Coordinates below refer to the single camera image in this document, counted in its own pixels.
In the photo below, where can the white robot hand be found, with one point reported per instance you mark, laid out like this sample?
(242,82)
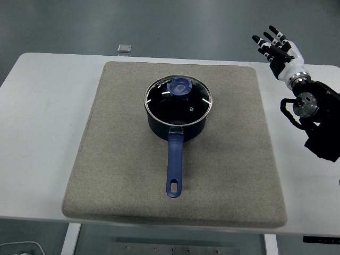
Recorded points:
(292,63)

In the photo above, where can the glass lid with blue knob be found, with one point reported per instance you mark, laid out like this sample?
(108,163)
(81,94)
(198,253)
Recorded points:
(179,86)

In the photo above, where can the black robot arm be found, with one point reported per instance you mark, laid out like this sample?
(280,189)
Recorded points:
(324,125)

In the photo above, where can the small silver floor plate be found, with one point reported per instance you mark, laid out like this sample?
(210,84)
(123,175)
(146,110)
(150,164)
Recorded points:
(124,48)

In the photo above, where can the black box under table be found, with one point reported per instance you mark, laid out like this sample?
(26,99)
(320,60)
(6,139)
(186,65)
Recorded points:
(318,239)

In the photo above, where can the white table leg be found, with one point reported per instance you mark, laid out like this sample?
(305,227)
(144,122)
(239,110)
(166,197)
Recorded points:
(271,245)
(70,239)

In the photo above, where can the beige fabric mat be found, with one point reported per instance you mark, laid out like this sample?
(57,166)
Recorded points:
(119,159)

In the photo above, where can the grey metal plate with screws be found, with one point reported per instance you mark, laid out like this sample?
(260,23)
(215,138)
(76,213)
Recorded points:
(146,251)

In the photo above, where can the white rounded device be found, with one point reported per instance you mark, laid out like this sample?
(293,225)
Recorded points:
(40,248)

